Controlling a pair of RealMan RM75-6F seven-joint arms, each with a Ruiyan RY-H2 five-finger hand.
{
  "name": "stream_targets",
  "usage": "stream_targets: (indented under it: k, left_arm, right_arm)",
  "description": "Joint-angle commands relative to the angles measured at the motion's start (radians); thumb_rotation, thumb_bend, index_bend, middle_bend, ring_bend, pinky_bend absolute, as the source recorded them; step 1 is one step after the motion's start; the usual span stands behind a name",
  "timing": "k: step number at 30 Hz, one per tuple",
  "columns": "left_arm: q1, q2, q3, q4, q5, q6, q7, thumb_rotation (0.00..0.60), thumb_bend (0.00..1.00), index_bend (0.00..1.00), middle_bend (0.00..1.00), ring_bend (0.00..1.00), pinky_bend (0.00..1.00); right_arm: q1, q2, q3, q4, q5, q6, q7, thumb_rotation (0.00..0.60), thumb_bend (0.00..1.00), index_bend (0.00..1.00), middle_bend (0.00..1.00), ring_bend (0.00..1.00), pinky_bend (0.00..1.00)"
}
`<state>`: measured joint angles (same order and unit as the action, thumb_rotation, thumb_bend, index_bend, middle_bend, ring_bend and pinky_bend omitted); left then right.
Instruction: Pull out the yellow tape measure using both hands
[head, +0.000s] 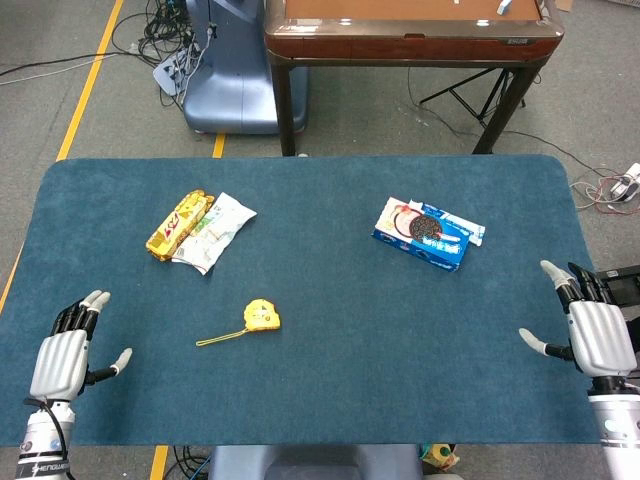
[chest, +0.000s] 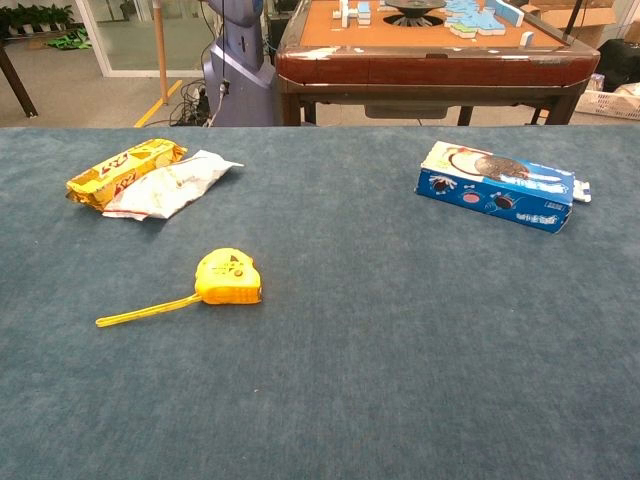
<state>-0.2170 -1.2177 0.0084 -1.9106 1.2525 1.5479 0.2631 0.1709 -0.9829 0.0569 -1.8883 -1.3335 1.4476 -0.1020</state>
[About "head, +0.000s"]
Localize white power strip with adapter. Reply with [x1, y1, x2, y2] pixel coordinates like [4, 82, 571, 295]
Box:
[609, 162, 640, 204]

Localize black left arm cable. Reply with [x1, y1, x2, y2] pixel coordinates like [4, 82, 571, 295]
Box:
[22, 397, 69, 466]

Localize blue white wrapper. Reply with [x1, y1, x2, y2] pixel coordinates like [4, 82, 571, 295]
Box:
[408, 198, 487, 247]

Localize white power strip with plugs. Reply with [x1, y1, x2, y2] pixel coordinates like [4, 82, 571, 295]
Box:
[152, 49, 194, 96]

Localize blue felt table mat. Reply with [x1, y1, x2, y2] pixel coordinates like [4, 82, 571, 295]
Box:
[0, 154, 604, 447]

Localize brown wooden table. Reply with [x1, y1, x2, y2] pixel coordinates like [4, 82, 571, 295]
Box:
[263, 0, 565, 157]

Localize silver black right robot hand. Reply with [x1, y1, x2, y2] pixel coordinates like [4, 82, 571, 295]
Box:
[518, 259, 639, 379]

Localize black tripod stand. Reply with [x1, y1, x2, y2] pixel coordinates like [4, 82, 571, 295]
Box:
[418, 67, 527, 126]

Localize white snack bag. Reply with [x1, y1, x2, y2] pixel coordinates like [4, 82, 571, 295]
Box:
[171, 192, 258, 276]

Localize black flat floor frame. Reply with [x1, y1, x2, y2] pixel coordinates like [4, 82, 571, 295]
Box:
[597, 266, 640, 306]

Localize long black floor cable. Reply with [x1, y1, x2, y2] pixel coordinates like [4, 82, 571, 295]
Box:
[407, 67, 621, 181]

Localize gold snack package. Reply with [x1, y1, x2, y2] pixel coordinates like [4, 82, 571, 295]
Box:
[145, 189, 216, 263]

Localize black tangled cable bundle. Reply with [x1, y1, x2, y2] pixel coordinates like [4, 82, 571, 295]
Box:
[110, 0, 211, 109]

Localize yellow tape measure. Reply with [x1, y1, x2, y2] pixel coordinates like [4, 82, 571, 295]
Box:
[195, 298, 282, 348]

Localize black blue cables under table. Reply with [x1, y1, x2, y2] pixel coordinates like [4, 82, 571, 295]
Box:
[164, 444, 211, 480]

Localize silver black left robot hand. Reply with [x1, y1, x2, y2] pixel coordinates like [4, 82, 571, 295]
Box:
[28, 289, 134, 401]

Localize grey blue robot torso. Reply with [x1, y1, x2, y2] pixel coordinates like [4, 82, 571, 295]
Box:
[207, 443, 424, 480]

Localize blue cookie box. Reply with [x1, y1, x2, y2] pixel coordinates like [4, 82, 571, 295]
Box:
[371, 196, 471, 274]

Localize yellow green bottle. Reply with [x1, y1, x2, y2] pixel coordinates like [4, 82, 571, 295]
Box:
[418, 442, 461, 471]

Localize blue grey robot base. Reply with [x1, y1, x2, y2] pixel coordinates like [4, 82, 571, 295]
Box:
[182, 0, 309, 135]

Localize red white floor wires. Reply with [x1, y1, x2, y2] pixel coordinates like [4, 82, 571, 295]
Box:
[569, 172, 640, 216]

